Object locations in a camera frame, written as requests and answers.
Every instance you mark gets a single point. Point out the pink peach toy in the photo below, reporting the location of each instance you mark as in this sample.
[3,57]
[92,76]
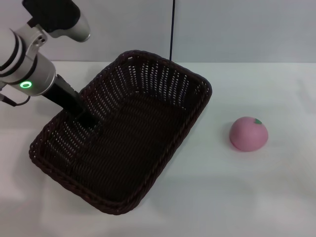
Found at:
[247,135]

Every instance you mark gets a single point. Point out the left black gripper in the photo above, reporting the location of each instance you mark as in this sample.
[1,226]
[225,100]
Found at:
[64,95]

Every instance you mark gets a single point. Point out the black vertical wall strip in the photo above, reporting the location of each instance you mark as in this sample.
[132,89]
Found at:
[172,29]

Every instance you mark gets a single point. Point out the left wrist camera housing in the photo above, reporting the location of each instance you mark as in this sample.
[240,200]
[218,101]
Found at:
[61,22]

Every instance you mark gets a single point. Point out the dark brown woven basket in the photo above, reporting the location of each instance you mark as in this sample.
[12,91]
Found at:
[138,153]

